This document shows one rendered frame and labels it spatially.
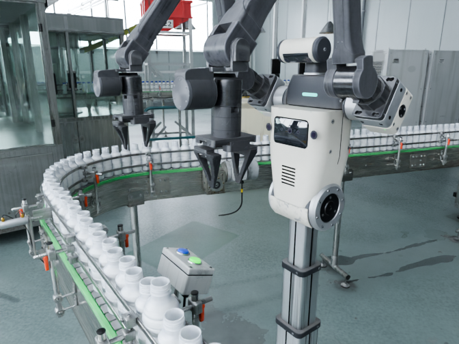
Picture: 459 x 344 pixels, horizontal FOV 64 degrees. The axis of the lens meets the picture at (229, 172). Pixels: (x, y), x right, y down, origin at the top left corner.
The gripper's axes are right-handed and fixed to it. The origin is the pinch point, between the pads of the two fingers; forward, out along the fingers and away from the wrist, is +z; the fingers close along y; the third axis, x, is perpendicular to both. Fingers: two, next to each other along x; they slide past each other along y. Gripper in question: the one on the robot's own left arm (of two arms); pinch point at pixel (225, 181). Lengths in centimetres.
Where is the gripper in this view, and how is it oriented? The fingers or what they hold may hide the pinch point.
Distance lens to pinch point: 71.8
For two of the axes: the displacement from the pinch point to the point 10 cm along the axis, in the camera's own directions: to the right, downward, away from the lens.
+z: -0.1, 9.6, 2.7
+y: 8.1, -1.5, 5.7
